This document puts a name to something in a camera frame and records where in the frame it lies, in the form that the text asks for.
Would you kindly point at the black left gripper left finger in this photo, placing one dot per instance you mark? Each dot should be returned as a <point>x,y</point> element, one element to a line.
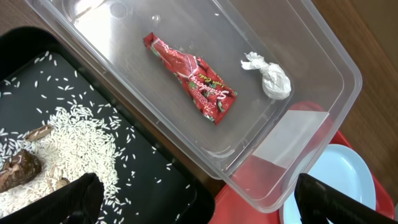
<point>78,202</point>

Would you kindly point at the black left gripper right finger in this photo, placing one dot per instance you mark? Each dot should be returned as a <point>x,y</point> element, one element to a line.
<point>318,203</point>

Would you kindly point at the white tissue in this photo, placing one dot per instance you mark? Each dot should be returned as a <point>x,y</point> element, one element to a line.
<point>275,83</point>

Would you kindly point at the red snack wrapper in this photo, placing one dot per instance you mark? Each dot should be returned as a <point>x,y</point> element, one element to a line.
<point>210,94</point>

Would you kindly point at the black waste tray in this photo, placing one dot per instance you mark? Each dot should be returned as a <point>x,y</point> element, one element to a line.
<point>24,43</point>

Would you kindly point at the light blue plate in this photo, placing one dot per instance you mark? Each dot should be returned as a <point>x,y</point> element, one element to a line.
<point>343,169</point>

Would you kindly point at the rice and food scraps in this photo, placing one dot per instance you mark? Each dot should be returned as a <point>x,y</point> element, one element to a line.
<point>49,109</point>

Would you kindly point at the red plastic tray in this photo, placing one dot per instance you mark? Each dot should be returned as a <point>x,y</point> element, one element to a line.
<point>242,208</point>

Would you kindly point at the clear plastic bin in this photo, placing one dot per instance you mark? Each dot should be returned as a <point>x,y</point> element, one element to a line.
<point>251,91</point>

